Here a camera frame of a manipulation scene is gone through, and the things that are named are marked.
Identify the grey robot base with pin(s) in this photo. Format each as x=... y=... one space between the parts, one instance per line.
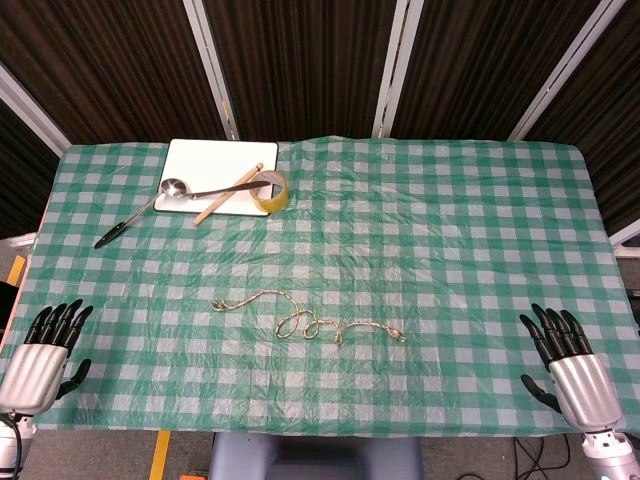
x=315 y=457

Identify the wooden rolling stick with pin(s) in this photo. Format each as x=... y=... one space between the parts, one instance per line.
x=227 y=192

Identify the clear packing tape roll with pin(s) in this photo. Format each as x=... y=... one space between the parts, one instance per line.
x=272 y=192

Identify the green white checkered tablecloth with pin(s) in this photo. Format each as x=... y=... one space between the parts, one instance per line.
x=320 y=280

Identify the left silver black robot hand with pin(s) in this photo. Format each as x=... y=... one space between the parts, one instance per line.
x=32 y=372

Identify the yellow floor tape strip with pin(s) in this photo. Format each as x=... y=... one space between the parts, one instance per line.
x=161 y=455
x=16 y=270

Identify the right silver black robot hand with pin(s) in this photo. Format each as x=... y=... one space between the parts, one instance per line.
x=585 y=387

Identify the white cutting board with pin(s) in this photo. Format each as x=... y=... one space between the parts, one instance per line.
x=220 y=176

